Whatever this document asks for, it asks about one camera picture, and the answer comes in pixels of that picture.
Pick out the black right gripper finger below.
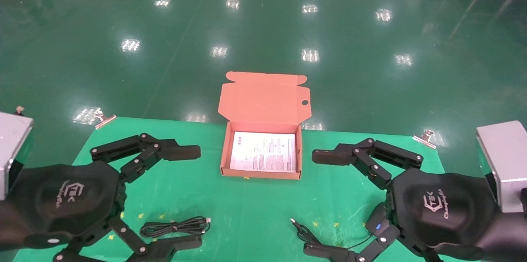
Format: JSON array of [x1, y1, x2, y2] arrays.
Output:
[[312, 138, 424, 191], [304, 226, 443, 262]]

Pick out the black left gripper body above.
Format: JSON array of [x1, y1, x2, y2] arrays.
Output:
[[14, 161, 126, 251]]

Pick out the white printed instruction sheet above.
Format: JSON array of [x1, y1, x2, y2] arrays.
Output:
[[229, 131, 297, 173]]

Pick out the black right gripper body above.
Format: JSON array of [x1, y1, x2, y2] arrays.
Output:
[[387, 167, 505, 260]]

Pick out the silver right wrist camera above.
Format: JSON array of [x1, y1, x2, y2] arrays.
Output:
[[476, 120, 527, 213]]

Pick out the black data cable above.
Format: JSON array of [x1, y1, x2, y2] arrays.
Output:
[[139, 216, 212, 239]]

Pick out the metal binder clip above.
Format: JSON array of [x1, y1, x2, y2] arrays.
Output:
[[413, 129, 438, 150], [94, 109, 117, 130]]

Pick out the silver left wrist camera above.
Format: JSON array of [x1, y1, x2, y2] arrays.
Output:
[[0, 106, 34, 201]]

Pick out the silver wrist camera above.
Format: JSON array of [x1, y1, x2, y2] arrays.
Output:
[[476, 120, 527, 213], [0, 106, 34, 201]]

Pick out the orange cardboard box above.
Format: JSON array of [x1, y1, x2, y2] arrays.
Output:
[[218, 71, 312, 180]]

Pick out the black wired computer mouse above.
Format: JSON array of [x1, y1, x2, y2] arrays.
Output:
[[289, 204, 390, 251]]

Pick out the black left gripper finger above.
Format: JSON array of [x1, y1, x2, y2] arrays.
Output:
[[54, 217, 203, 262], [91, 133, 201, 184]]

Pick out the green table mat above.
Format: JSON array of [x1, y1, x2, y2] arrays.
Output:
[[12, 117, 482, 262]]

